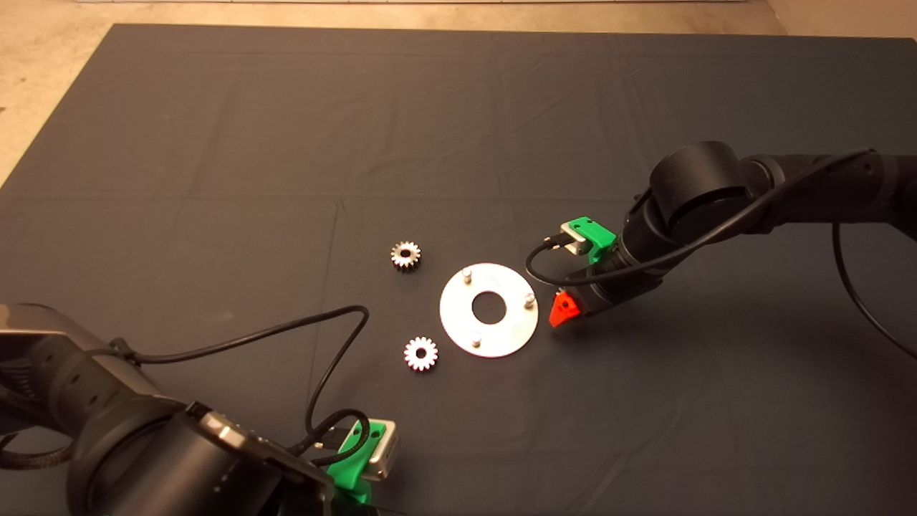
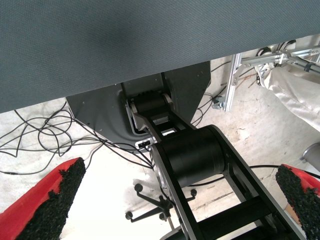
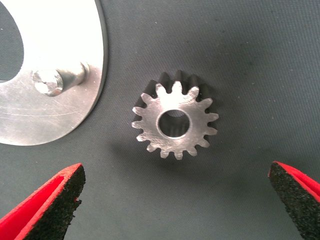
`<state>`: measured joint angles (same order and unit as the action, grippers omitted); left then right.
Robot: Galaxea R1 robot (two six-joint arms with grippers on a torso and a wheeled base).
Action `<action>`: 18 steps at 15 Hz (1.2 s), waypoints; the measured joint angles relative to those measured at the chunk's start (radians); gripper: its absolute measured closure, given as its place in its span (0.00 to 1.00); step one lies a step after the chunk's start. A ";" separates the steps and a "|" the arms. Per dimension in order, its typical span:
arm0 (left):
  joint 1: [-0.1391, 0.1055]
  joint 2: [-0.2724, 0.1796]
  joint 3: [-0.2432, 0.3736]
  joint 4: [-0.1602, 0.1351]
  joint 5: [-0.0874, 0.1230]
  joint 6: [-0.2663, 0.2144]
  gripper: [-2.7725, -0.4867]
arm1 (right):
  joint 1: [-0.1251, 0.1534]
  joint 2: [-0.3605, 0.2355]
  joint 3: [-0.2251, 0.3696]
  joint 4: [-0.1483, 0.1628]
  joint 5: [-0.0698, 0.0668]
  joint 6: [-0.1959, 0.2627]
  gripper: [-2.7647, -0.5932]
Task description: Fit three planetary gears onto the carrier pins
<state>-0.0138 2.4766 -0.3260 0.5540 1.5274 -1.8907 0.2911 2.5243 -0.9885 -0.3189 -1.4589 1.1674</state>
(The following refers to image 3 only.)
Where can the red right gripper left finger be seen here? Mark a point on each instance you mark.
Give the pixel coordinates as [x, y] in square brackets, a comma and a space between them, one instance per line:
[45, 212]

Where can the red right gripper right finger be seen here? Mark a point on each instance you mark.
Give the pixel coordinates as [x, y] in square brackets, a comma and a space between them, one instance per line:
[300, 200]

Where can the steel planetary gear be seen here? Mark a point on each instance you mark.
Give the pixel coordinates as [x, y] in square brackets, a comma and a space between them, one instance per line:
[155, 120]

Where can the round metal carrier plate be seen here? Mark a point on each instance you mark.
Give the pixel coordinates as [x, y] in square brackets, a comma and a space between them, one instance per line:
[62, 30]

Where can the dark grey table cloth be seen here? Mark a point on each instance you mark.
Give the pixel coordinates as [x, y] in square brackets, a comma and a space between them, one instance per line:
[225, 50]

